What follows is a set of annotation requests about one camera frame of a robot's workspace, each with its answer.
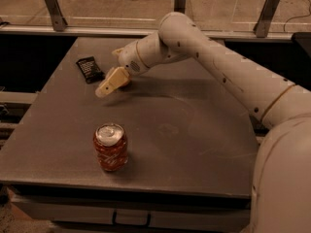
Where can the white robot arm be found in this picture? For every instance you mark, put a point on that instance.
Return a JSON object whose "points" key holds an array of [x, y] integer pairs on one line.
{"points": [[281, 189]]}

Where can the black rxbar chocolate wrapper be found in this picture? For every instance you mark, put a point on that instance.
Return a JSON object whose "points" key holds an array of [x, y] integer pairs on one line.
{"points": [[90, 70]]}

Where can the red soda can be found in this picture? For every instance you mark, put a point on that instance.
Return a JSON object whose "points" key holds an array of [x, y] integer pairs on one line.
{"points": [[110, 142]]}

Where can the grey table drawer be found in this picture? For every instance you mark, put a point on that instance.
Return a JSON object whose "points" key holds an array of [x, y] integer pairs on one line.
{"points": [[96, 216]]}

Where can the left metal rail bracket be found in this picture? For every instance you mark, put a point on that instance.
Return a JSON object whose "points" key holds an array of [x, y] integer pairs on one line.
{"points": [[59, 22]]}

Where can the metal rail bracket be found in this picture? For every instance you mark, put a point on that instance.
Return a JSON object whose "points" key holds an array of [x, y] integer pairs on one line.
{"points": [[59, 22], [267, 13], [180, 6]]}

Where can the middle metal rail bracket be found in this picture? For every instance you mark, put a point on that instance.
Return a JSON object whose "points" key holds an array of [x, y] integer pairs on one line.
{"points": [[180, 6]]}

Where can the horizontal metal rail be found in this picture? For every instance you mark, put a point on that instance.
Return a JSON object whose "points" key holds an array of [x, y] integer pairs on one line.
{"points": [[111, 32]]}

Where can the right metal rail bracket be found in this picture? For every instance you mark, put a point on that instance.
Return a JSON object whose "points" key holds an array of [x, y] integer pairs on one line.
{"points": [[267, 13]]}

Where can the black drawer handle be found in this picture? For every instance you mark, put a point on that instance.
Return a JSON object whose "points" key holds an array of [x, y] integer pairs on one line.
{"points": [[123, 217]]}

